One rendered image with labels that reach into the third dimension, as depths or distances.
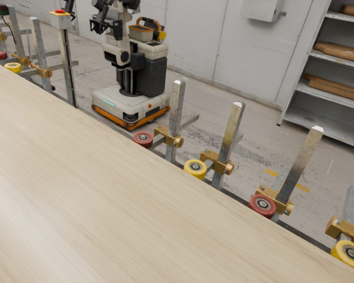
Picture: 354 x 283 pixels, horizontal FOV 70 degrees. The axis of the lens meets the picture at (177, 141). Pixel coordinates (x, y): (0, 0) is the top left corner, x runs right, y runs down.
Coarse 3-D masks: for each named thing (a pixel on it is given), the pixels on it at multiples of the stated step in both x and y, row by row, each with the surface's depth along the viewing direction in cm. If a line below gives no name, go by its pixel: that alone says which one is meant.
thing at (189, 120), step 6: (192, 114) 129; (198, 114) 130; (186, 120) 123; (192, 120) 126; (180, 126) 118; (186, 126) 123; (156, 138) 108; (162, 138) 109; (156, 144) 107; (150, 150) 105
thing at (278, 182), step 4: (284, 164) 109; (288, 164) 110; (292, 164) 110; (284, 168) 107; (288, 168) 107; (280, 172) 104; (284, 172) 104; (288, 172) 107; (280, 176) 102; (284, 176) 102; (276, 180) 100; (280, 180) 100; (272, 184) 98; (276, 184) 98; (280, 184) 98; (272, 188) 96; (276, 188) 96
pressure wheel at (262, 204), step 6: (252, 198) 78; (258, 198) 79; (264, 198) 79; (252, 204) 76; (258, 204) 77; (264, 204) 77; (270, 204) 77; (258, 210) 75; (264, 210) 75; (270, 210) 75; (264, 216) 75; (270, 216) 75
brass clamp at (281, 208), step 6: (258, 186) 94; (258, 192) 92; (264, 192) 92; (270, 192) 93; (276, 192) 93; (270, 198) 90; (288, 198) 91; (276, 204) 90; (282, 204) 88; (288, 204) 89; (294, 204) 89; (276, 210) 91; (282, 210) 89; (288, 210) 88
